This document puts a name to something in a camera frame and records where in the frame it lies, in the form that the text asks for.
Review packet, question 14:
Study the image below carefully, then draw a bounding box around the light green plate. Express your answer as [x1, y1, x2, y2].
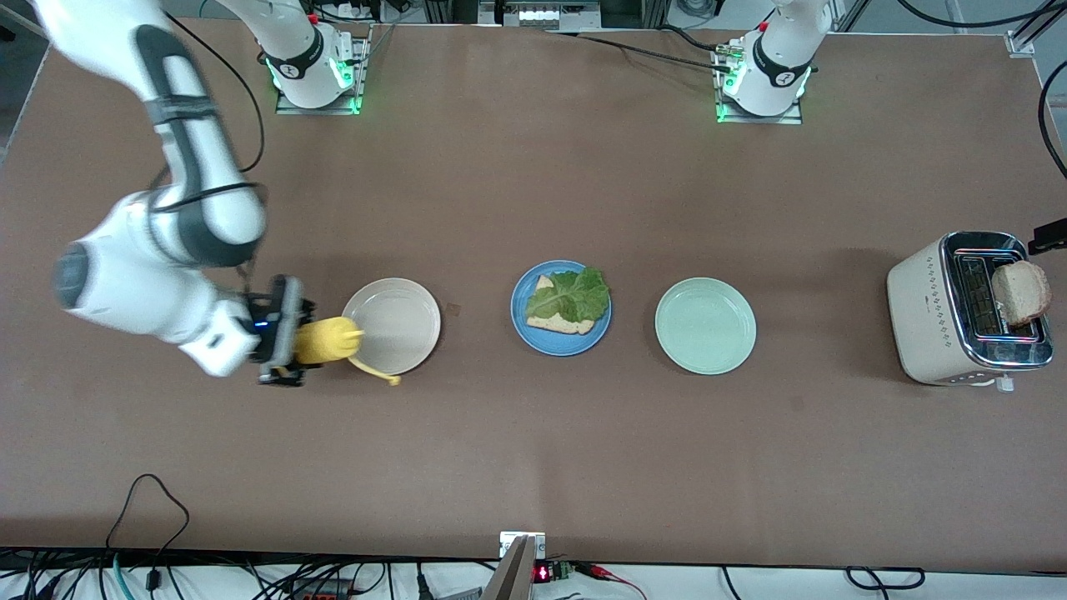
[654, 277, 758, 376]

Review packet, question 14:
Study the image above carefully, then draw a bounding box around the black coiled cable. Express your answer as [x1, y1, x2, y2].
[846, 567, 926, 591]

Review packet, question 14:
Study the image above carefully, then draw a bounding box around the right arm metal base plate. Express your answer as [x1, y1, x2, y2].
[275, 25, 369, 116]

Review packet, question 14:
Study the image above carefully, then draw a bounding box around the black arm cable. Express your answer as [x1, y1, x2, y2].
[896, 0, 1067, 180]
[154, 12, 266, 197]

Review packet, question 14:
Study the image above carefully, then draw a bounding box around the toasted bread slice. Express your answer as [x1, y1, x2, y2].
[992, 261, 1054, 328]
[526, 275, 598, 336]

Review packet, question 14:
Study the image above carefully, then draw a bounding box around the yellow mustard squeeze bottle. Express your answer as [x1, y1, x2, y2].
[293, 315, 403, 387]

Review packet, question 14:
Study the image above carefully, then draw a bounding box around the lit grey electronics box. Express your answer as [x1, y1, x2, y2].
[479, 0, 603, 30]

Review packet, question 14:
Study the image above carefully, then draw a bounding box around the beige plate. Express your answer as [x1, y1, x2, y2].
[340, 277, 442, 377]

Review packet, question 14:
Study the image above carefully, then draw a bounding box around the blue plate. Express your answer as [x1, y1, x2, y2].
[510, 260, 613, 358]

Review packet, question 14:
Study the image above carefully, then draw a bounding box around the red wire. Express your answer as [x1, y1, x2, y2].
[575, 562, 647, 600]

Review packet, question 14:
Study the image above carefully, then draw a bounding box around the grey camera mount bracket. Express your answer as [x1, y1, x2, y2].
[482, 532, 547, 600]

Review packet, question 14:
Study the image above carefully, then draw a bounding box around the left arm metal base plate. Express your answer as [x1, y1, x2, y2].
[715, 37, 805, 126]

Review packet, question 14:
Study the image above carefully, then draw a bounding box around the aluminium frame corner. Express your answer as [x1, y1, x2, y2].
[25, 0, 80, 38]
[1004, 0, 1067, 58]

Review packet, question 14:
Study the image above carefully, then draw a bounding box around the green lettuce leaf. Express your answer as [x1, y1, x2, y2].
[527, 267, 611, 324]

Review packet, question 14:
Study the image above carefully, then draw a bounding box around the beige chrome toaster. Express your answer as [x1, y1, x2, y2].
[886, 231, 1055, 393]

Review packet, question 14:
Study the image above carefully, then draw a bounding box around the black cable on table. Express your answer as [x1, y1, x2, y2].
[550, 25, 733, 74]

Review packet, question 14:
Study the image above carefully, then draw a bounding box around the thin black looped cable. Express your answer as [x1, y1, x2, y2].
[107, 473, 191, 594]

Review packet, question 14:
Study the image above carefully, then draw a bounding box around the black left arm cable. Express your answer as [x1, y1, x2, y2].
[896, 0, 1067, 180]

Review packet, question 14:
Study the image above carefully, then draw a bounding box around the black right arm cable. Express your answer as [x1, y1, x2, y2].
[154, 12, 266, 197]

